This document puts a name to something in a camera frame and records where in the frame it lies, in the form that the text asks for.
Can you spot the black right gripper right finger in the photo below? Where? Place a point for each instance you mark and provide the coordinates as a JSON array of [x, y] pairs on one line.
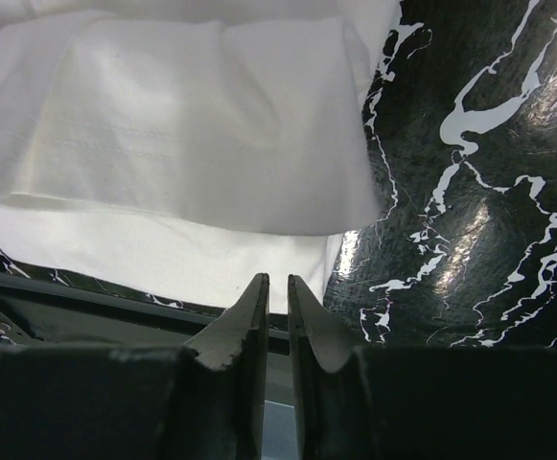
[[357, 400]]

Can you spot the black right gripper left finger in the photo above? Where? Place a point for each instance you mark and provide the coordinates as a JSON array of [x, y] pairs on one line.
[[200, 399]]

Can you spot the white printed t-shirt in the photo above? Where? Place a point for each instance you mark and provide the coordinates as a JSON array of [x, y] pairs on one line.
[[181, 147]]

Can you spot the black marble pattern mat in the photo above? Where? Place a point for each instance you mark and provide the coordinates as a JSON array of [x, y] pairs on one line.
[[460, 124]]

